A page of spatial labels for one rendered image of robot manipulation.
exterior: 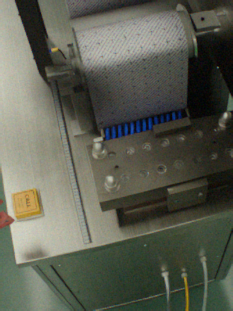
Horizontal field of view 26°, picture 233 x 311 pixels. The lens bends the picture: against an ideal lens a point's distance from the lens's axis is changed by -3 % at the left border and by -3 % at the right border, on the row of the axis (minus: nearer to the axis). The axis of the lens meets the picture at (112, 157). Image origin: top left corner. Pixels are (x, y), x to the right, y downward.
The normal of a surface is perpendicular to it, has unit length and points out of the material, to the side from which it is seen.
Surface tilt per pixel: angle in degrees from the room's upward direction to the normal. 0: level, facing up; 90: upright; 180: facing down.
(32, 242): 0
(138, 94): 90
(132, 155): 0
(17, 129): 0
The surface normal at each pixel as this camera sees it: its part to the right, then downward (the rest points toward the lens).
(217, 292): -0.10, -0.47
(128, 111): 0.22, 0.85
